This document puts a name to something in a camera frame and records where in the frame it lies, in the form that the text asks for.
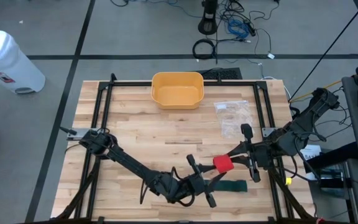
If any black floor cable tangle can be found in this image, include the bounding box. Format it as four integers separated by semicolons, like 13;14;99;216
218;0;281;60

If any black keyboard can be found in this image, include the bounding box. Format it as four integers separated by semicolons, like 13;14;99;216
197;67;244;80

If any black coiled cable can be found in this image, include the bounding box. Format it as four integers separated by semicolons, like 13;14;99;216
192;38;218;60

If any dark green elastic bandage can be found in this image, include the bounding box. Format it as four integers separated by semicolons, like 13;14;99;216
211;179;249;193

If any grey metal base plate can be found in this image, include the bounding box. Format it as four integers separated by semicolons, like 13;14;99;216
261;126;284;138
67;128;101;141

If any clear plastic zip bag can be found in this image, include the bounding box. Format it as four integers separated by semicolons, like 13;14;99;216
213;100;256;139

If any black cable connector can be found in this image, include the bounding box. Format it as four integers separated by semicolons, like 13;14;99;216
60;126;78;136

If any yellow floor cable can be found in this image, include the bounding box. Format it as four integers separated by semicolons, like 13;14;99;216
289;65;358;103

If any yellow plastic bin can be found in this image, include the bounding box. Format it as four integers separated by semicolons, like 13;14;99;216
150;72;205;110

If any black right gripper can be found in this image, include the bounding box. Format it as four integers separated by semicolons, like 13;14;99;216
227;123;272;184

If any white printed paper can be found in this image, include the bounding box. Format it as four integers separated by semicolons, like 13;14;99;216
299;144;322;181

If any black stand base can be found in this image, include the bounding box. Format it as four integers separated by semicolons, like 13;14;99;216
197;0;219;35

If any black flat bar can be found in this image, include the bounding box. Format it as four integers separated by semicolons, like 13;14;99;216
303;141;358;174

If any white plastic trash can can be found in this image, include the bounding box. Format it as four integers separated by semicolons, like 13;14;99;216
0;29;47;95

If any black taut cable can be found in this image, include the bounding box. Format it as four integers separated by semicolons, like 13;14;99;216
289;0;358;102

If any blue coiled cable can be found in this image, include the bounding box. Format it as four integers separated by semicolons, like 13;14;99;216
227;19;250;40

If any red elastic bandage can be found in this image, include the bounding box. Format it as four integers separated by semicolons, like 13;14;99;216
213;154;235;174

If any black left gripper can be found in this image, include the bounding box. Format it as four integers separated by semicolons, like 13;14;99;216
186;153;227;208

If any black metal table frame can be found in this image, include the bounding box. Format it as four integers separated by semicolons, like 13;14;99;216
54;73;315;224

